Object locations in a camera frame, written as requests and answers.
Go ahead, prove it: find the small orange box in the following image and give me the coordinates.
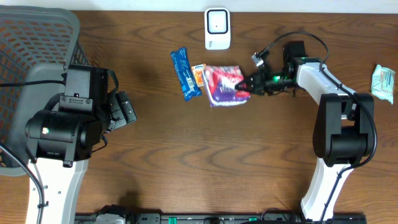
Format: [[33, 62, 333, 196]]
[[191, 63, 206, 87]]

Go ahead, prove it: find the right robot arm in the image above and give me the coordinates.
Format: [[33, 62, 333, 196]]
[[235, 41, 377, 223]]

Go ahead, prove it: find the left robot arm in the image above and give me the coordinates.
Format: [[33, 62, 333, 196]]
[[25, 91, 136, 223]]

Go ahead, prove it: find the grey plastic mesh basket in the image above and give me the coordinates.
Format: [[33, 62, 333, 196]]
[[0, 5, 91, 177]]

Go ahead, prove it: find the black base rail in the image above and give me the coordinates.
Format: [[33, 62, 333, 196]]
[[73, 212, 368, 224]]

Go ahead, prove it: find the green tissue wipes pack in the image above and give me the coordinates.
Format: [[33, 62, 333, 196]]
[[371, 65, 396, 104]]

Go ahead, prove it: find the pink purple liners pack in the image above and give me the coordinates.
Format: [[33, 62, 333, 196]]
[[202, 65, 251, 107]]

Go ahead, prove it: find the white barcode scanner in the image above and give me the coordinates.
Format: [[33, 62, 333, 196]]
[[204, 7, 231, 50]]

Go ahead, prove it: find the blue Oreo cookie pack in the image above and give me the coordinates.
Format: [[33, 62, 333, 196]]
[[170, 47, 201, 101]]

